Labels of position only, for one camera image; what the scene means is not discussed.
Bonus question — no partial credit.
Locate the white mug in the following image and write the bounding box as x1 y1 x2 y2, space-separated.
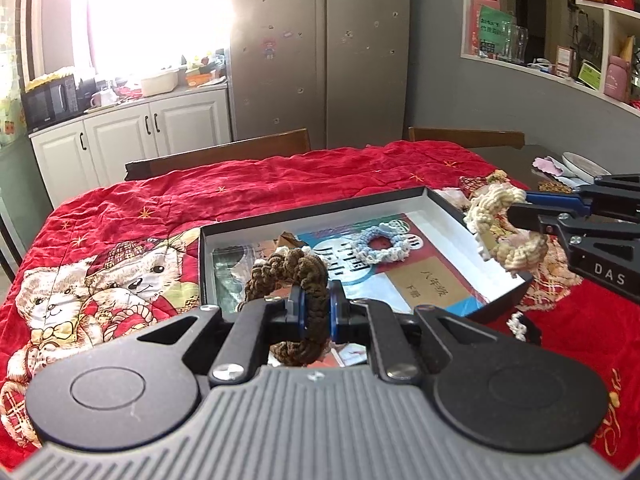
90 91 108 108

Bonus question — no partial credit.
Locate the light blue knitted scrunchie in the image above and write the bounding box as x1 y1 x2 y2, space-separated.
349 223 411 266

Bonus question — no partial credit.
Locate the beige plastic basin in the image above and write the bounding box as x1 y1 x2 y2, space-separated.
140 70 179 98

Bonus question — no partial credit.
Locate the brown pyramid paper packet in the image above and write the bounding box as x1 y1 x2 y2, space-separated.
273 231 312 257

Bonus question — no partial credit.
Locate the black white-trimmed scrunchie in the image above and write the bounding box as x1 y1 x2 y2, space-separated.
506 311 542 346

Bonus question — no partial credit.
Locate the pink scalloped paper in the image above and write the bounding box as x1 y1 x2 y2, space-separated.
532 156 568 177

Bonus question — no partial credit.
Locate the pink thermos bottle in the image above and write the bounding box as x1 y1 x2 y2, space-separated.
604 55 630 102

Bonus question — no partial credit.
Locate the brown braided scrunchie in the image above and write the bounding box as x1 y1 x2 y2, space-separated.
236 246 330 367

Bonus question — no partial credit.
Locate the red quilted bear blanket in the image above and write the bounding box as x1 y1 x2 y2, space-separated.
1 141 639 468

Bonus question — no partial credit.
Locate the dark wooden chair back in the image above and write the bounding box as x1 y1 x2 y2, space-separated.
125 128 311 181

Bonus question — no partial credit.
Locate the black microwave oven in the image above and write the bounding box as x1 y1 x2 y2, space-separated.
21 75 82 133

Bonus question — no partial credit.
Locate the orange bowl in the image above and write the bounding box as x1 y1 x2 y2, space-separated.
186 72 217 88

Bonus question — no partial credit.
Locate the grey ceramic plate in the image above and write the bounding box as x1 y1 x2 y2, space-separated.
562 152 611 183

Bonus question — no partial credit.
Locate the wooden bead trivet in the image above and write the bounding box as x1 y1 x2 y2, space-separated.
537 180 574 194

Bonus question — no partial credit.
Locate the green paper sign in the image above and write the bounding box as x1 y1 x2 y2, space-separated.
477 6 513 58

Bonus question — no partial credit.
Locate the steel double-door refrigerator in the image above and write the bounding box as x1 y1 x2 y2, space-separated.
228 0 410 148

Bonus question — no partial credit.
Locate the black shallow cardboard box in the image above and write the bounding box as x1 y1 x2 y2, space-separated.
200 188 533 322

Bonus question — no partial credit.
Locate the cream knitted scrunchie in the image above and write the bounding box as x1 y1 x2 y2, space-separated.
464 183 548 274

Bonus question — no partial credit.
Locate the white kitchen cabinet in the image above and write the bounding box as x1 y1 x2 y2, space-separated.
29 82 232 207

